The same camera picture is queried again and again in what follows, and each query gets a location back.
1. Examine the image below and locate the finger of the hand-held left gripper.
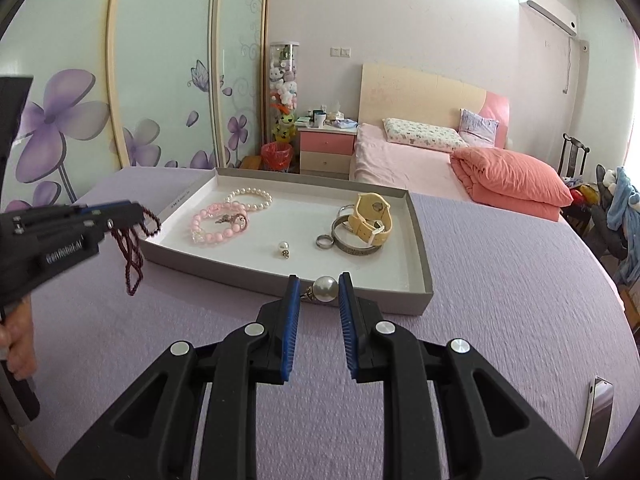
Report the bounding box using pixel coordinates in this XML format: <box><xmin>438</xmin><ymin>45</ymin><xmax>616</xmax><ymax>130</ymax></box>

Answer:
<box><xmin>71</xmin><ymin>200</ymin><xmax>147</xmax><ymax>235</ymax></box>

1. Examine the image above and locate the white pearl bracelet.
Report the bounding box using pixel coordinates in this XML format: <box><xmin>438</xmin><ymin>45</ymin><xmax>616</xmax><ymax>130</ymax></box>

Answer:
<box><xmin>224</xmin><ymin>187</ymin><xmax>273</xmax><ymax>212</ymax></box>

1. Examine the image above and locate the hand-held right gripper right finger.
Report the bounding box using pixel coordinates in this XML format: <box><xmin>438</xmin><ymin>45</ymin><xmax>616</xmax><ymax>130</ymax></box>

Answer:
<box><xmin>338</xmin><ymin>272</ymin><xmax>586</xmax><ymax>480</ymax></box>

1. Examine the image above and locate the red trash bin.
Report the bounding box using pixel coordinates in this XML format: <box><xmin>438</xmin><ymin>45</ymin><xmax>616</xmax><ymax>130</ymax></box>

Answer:
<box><xmin>260</xmin><ymin>141</ymin><xmax>293</xmax><ymax>173</ymax></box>

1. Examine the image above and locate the pink bed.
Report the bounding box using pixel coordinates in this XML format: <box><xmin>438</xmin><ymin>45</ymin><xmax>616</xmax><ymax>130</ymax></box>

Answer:
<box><xmin>348</xmin><ymin>122</ymin><xmax>481</xmax><ymax>203</ymax></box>

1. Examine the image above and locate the small purple pillow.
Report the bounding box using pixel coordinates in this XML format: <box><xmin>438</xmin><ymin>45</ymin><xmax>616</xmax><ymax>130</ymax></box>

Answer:
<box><xmin>458</xmin><ymin>108</ymin><xmax>501</xmax><ymax>148</ymax></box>

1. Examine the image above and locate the beige pink headboard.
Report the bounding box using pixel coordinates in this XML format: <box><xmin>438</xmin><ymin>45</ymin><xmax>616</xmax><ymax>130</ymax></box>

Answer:
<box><xmin>359</xmin><ymin>63</ymin><xmax>511</xmax><ymax>150</ymax></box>

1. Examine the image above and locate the pink bead bracelet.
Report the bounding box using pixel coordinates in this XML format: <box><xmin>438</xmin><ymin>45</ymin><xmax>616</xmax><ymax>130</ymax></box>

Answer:
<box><xmin>189</xmin><ymin>201</ymin><xmax>249</xmax><ymax>247</ymax></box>

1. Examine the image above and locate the pink white nightstand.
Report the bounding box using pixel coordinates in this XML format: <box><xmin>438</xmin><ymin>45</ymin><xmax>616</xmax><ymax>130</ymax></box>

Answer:
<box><xmin>298</xmin><ymin>125</ymin><xmax>358</xmax><ymax>178</ymax></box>

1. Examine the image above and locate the thin silver bangle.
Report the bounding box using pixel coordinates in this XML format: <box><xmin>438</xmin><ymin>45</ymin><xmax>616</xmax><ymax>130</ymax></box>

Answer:
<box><xmin>335</xmin><ymin>203</ymin><xmax>361</xmax><ymax>231</ymax></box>

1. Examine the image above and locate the yellow wrist watch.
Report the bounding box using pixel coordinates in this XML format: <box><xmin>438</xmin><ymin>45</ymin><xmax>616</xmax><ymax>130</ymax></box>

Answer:
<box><xmin>347</xmin><ymin>191</ymin><xmax>392</xmax><ymax>248</ymax></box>

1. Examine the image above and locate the wall cable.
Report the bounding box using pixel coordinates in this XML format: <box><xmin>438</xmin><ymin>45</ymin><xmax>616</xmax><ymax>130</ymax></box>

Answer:
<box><xmin>562</xmin><ymin>35</ymin><xmax>573</xmax><ymax>95</ymax></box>

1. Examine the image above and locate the dark red bead necklace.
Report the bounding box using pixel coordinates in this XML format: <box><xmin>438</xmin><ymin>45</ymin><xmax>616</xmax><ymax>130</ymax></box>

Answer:
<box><xmin>114</xmin><ymin>207</ymin><xmax>162</xmax><ymax>297</ymax></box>

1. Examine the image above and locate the flower print wardrobe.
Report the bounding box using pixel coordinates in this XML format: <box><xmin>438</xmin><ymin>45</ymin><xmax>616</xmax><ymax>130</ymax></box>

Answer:
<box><xmin>0</xmin><ymin>0</ymin><xmax>268</xmax><ymax>213</ymax></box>

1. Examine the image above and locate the white patterned pillow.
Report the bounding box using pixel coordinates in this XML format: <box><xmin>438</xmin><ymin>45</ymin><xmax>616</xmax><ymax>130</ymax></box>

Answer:
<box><xmin>382</xmin><ymin>117</ymin><xmax>468</xmax><ymax>153</ymax></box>

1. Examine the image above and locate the folded pink quilt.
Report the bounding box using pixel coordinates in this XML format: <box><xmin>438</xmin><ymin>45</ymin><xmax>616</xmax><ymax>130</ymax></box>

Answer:
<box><xmin>449</xmin><ymin>146</ymin><xmax>575</xmax><ymax>222</ymax></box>

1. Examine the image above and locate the clear plush toy tube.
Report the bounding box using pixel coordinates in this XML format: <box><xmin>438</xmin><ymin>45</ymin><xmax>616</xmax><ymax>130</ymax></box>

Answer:
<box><xmin>269</xmin><ymin>41</ymin><xmax>301</xmax><ymax>146</ymax></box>

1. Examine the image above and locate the grey cardboard tray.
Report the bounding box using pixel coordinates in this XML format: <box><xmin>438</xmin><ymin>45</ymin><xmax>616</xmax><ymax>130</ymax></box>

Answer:
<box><xmin>137</xmin><ymin>167</ymin><xmax>434</xmax><ymax>317</ymax></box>

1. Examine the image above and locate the black wooden chair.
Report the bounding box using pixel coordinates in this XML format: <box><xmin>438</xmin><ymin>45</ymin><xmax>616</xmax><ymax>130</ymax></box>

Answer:
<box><xmin>560</xmin><ymin>132</ymin><xmax>591</xmax><ymax>233</ymax></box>

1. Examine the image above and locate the person's left hand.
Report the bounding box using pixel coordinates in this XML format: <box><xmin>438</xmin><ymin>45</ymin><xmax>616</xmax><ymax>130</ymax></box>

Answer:
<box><xmin>0</xmin><ymin>305</ymin><xmax>37</xmax><ymax>381</ymax></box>

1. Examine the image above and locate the blue plush garment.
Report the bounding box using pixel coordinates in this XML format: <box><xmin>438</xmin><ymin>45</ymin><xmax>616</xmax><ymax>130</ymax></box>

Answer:
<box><xmin>607</xmin><ymin>166</ymin><xmax>640</xmax><ymax>286</ymax></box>

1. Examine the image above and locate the wide silver cuff bracelet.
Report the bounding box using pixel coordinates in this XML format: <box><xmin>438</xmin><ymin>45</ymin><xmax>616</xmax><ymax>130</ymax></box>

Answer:
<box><xmin>331</xmin><ymin>217</ymin><xmax>382</xmax><ymax>257</ymax></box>

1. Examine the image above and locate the silver metal object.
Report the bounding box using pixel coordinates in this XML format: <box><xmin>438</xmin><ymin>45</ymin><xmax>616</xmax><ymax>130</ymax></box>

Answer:
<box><xmin>580</xmin><ymin>375</ymin><xmax>615</xmax><ymax>466</ymax></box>

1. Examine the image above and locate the colourful cloth pile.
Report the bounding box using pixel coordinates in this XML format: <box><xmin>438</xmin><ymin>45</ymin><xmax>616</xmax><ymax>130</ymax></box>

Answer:
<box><xmin>565</xmin><ymin>182</ymin><xmax>601</xmax><ymax>208</ymax></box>

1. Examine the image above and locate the white air conditioner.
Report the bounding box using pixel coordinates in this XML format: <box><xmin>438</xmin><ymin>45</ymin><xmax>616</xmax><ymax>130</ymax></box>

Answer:
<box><xmin>518</xmin><ymin>0</ymin><xmax>578</xmax><ymax>37</ymax></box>

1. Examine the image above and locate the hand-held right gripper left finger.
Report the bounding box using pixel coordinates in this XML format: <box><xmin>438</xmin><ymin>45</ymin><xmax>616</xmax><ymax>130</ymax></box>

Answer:
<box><xmin>55</xmin><ymin>274</ymin><xmax>302</xmax><ymax>480</ymax></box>

